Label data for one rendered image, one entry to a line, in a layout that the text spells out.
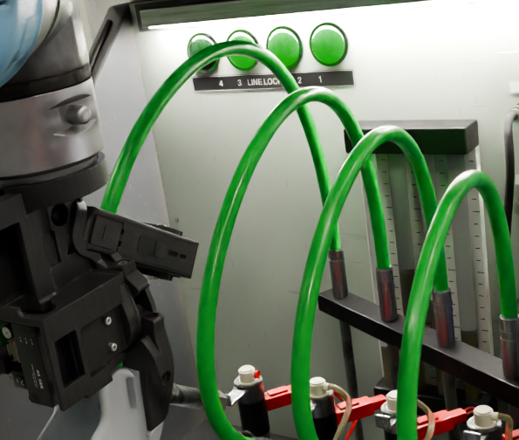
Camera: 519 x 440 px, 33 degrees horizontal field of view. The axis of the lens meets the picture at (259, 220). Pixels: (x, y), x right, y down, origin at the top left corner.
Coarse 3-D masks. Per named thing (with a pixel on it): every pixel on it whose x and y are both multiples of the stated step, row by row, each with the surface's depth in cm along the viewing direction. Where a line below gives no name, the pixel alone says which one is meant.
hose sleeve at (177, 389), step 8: (176, 384) 78; (176, 392) 77; (184, 392) 78; (192, 392) 79; (176, 400) 77; (184, 400) 78; (192, 400) 79; (200, 400) 80; (192, 408) 80; (200, 408) 81
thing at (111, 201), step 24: (216, 48) 80; (240, 48) 83; (264, 48) 86; (192, 72) 77; (288, 72) 90; (168, 96) 74; (144, 120) 72; (312, 120) 94; (312, 144) 96; (120, 168) 70; (120, 192) 70; (336, 240) 100
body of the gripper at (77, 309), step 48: (0, 192) 46; (48, 192) 44; (0, 240) 45; (48, 240) 47; (0, 288) 46; (48, 288) 46; (96, 288) 47; (144, 288) 49; (0, 336) 47; (48, 336) 44; (96, 336) 48; (48, 384) 46; (96, 384) 47
